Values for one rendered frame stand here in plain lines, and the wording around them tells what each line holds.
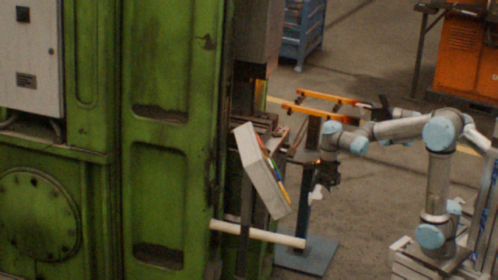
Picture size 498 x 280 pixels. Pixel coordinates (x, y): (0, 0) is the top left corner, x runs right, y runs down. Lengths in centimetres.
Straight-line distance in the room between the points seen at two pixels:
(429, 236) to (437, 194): 17
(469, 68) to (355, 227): 254
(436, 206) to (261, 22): 110
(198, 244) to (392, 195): 205
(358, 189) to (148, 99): 228
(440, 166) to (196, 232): 125
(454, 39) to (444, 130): 412
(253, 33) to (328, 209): 195
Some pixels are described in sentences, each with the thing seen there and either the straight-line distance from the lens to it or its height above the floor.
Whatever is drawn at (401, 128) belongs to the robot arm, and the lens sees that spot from 294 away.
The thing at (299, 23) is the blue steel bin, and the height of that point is 47.
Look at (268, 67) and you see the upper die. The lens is 340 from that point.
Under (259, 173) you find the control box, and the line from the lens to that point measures 286.
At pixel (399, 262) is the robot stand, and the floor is 72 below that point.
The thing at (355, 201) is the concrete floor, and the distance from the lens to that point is 507.
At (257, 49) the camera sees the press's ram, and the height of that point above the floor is 143.
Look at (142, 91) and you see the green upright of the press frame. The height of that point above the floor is 123.
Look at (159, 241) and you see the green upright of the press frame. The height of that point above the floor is 46.
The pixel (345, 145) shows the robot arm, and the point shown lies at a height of 123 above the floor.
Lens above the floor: 248
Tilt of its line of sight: 26 degrees down
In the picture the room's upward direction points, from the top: 4 degrees clockwise
